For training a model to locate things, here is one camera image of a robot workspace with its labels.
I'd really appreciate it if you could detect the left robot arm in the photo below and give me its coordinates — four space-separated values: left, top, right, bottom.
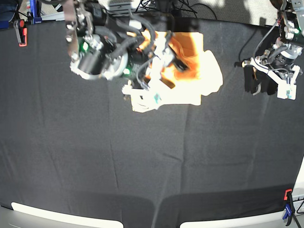
242 0 304 100

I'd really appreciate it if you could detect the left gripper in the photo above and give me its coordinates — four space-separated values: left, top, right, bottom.
242 57 301 100

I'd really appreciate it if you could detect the black table cloth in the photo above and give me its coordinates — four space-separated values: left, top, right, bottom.
0 18 304 228

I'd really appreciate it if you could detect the yellow t-shirt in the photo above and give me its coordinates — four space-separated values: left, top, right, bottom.
132 31 223 113

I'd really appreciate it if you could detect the blue clamp top left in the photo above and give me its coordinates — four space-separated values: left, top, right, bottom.
27 0 42 24

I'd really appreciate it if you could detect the red black clamp left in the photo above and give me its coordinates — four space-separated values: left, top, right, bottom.
13 19 28 47

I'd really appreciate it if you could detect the red blue clamp bottom right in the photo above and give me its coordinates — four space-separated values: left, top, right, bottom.
283 189 295 227

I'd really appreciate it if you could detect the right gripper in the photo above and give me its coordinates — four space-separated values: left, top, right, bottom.
122 38 189 109

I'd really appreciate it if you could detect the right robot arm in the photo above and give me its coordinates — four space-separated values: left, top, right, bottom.
63 0 189 113

